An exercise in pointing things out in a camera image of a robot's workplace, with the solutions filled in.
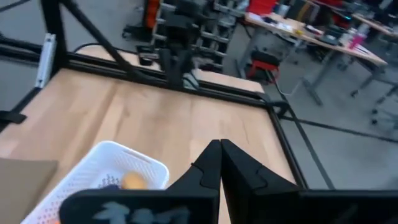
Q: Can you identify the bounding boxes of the silver aluminium bar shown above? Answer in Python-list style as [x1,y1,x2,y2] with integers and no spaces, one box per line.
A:
[34,32,57,89]

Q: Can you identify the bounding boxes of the red stool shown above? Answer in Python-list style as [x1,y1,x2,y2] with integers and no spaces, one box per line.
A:
[246,50,281,84]

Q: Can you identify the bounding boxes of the black corner bracket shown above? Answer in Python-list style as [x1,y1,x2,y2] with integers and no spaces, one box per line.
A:
[266,100,292,119]

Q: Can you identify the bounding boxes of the wooden work table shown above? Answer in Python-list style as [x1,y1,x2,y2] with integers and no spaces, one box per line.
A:
[244,11,389,107]

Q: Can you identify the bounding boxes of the black edge clamp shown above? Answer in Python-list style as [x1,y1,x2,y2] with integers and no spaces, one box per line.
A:
[0,110,27,125]

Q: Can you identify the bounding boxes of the black aluminium table frame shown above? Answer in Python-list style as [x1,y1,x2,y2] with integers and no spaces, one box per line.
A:
[0,0,337,190]

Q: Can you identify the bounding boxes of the white perforated plastic basket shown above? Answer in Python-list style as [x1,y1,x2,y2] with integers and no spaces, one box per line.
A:
[20,140,170,224]

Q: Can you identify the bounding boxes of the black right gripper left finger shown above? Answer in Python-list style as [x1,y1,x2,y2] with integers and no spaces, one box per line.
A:
[58,139,222,224]

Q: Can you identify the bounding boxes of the pink bottle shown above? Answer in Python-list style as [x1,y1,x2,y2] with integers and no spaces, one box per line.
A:
[349,33,367,50]

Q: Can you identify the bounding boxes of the tan toy potato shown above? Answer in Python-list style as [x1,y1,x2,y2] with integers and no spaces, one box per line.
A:
[121,171,148,191]

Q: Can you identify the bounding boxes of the shelving rack with bins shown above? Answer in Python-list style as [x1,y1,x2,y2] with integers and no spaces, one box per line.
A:
[142,0,247,73]

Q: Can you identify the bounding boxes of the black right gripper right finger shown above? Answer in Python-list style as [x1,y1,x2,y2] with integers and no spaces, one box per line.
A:
[220,139,398,224]

